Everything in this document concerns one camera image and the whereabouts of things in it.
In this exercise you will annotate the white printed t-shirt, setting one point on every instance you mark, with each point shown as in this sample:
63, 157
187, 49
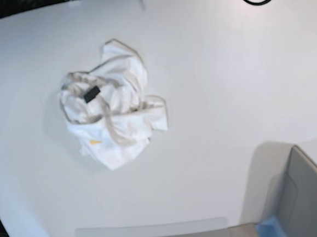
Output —
108, 109

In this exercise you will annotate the grey bin right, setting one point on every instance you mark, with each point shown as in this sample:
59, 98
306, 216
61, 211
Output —
281, 192

